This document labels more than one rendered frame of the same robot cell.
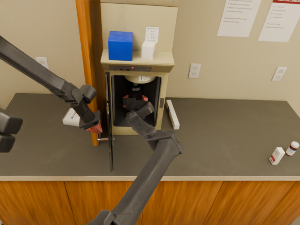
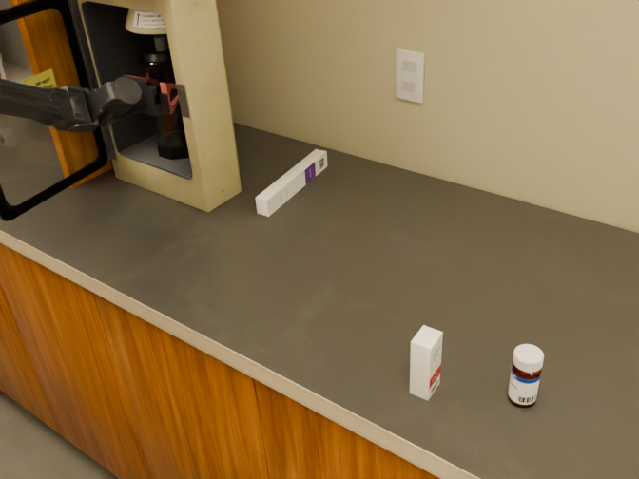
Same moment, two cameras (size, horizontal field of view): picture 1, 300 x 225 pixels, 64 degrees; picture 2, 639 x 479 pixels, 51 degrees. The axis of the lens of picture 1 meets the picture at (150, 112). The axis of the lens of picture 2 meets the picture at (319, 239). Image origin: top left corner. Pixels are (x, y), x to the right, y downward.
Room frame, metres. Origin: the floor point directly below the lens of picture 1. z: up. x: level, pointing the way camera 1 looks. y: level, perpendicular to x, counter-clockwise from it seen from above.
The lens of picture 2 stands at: (0.33, -1.14, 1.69)
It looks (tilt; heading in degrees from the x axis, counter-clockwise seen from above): 34 degrees down; 45
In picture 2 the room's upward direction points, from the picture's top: 4 degrees counter-clockwise
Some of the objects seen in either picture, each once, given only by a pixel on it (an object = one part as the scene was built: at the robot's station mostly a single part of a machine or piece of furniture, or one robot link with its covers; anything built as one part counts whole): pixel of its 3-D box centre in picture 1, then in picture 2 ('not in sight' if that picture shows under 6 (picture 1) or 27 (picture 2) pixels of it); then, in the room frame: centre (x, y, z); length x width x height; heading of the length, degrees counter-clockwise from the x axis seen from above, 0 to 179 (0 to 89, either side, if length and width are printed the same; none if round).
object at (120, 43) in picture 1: (120, 45); not in sight; (0.97, 0.15, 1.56); 0.10 x 0.10 x 0.09; 6
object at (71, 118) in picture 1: (78, 117); not in sight; (1.12, 0.45, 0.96); 0.16 x 0.12 x 0.04; 85
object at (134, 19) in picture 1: (136, 70); (169, 13); (1.16, 0.10, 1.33); 0.32 x 0.25 x 0.77; 96
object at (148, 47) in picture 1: (148, 50); not in sight; (0.98, 0.03, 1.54); 0.05 x 0.05 x 0.06; 81
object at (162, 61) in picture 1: (137, 65); not in sight; (0.98, 0.08, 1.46); 0.32 x 0.11 x 0.10; 96
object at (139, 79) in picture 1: (139, 70); (164, 9); (1.14, 0.07, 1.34); 0.18 x 0.18 x 0.05
